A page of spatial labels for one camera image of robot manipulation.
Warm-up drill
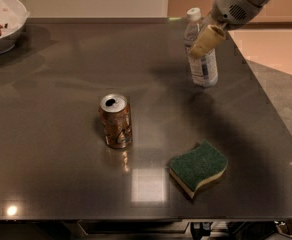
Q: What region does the orange soda can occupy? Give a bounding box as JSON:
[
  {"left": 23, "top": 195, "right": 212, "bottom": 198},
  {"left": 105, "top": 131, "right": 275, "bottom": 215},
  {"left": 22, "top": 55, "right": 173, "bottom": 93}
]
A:
[{"left": 99, "top": 93, "right": 132, "bottom": 149}]

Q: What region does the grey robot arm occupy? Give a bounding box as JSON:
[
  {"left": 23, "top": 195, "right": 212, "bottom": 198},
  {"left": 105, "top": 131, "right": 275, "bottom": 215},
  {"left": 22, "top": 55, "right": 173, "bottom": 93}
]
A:
[{"left": 188, "top": 0, "right": 270, "bottom": 59}]

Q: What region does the dark equipment under table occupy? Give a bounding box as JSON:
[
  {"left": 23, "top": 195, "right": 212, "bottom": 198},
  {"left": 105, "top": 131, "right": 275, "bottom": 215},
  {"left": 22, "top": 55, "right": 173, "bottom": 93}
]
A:
[{"left": 190, "top": 220, "right": 292, "bottom": 240}]

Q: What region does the clear plastic water bottle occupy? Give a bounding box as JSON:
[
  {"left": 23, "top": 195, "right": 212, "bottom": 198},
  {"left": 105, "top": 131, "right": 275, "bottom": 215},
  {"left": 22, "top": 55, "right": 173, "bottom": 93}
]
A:
[{"left": 184, "top": 7, "right": 218, "bottom": 88}]

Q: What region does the green yellow sponge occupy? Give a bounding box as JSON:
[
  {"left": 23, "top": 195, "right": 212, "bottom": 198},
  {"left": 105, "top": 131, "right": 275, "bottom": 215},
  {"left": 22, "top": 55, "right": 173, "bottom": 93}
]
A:
[{"left": 169, "top": 140, "right": 228, "bottom": 199}]

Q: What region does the white bowl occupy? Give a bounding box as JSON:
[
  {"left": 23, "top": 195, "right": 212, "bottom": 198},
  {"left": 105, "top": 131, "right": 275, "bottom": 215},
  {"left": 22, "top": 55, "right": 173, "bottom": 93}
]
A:
[{"left": 0, "top": 0, "right": 29, "bottom": 54}]

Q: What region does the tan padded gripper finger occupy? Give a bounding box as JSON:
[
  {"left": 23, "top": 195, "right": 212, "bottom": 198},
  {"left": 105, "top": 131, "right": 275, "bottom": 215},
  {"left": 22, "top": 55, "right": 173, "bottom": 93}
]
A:
[
  {"left": 189, "top": 25, "right": 226, "bottom": 59},
  {"left": 200, "top": 13, "right": 216, "bottom": 29}
]

